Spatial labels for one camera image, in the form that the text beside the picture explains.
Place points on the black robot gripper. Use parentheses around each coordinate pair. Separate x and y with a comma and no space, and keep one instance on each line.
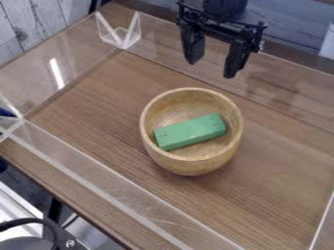
(219,19)

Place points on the brown wooden bowl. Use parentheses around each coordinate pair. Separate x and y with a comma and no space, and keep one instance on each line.
(176,106)

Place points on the green rectangular block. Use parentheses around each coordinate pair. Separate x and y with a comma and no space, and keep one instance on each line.
(189,132)

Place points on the clear acrylic tray walls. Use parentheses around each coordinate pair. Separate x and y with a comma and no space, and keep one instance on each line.
(77,91)

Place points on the blue object at left edge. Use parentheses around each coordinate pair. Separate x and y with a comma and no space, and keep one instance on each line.
(5,113)

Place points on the black metal bracket with screw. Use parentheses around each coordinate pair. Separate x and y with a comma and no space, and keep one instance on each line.
(65,241)

